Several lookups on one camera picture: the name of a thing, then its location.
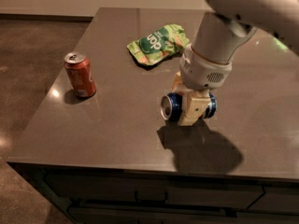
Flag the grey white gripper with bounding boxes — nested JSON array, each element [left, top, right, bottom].
[[171, 44, 232, 126]]

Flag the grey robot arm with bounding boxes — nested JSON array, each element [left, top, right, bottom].
[[171, 0, 299, 126]]

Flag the orange soda can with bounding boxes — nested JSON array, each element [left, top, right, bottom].
[[64, 51, 96, 98]]

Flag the blue pepsi can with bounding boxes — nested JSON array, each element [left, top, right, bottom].
[[160, 92, 217, 122]]

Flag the green chip bag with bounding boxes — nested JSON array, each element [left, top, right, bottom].
[[127, 23, 190, 66]]

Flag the dark cabinet drawer front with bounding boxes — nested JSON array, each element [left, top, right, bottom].
[[45, 174, 263, 208]]

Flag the dark drawer handle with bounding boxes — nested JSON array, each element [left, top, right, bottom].
[[135, 190, 168, 203]]

